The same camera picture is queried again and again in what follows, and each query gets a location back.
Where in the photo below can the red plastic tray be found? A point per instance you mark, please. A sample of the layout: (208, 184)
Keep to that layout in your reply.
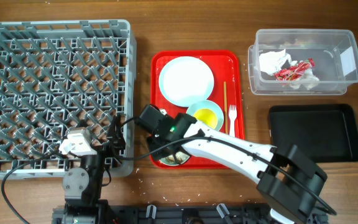
(227, 81)

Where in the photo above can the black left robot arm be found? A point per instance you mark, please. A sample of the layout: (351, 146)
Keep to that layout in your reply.
(83, 184)

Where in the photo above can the yellow cup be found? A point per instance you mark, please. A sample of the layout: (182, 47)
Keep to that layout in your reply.
(207, 116)

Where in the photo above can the red ketchup sachet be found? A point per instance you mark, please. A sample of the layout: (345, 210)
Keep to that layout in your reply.
(295, 71)

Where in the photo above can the clear plastic bin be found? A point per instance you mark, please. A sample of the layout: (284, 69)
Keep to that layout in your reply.
(334, 52)

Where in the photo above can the white napkin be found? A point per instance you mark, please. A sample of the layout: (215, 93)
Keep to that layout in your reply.
(274, 61)

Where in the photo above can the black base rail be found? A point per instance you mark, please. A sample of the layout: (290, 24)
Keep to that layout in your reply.
(246, 213)

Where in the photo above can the white plastic fork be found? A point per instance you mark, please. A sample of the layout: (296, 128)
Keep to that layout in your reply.
(232, 118)

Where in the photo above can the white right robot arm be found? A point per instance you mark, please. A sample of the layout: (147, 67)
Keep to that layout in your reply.
(287, 179)

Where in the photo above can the black plastic tray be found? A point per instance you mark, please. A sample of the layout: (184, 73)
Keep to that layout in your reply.
(325, 133)

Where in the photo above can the light blue food bowl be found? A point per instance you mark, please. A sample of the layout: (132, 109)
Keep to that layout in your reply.
(175, 160)

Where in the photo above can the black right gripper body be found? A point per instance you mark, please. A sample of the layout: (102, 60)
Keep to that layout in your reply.
(155, 141)

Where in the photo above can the large white plate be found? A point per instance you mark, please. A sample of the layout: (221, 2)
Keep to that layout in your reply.
(186, 80)

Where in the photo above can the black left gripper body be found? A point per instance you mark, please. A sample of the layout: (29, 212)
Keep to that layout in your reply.
(112, 149)

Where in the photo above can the grey dishwasher rack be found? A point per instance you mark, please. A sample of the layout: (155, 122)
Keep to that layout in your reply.
(54, 77)

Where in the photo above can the wooden chopstick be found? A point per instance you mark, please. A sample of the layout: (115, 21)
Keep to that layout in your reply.
(226, 121)

